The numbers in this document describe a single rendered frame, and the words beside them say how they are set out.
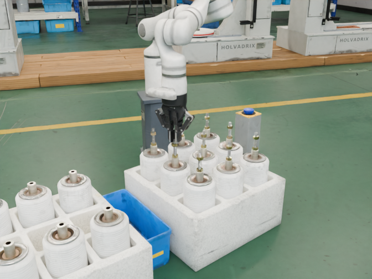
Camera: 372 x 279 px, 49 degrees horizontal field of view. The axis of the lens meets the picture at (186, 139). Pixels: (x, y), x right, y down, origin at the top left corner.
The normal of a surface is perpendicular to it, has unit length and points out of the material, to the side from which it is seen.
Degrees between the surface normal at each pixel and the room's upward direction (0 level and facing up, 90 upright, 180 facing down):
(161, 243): 92
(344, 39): 90
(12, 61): 90
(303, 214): 0
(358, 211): 0
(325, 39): 90
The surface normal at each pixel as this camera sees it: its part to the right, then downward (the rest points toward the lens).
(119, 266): 0.58, 0.32
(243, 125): -0.78, 0.25
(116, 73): 0.29, 0.38
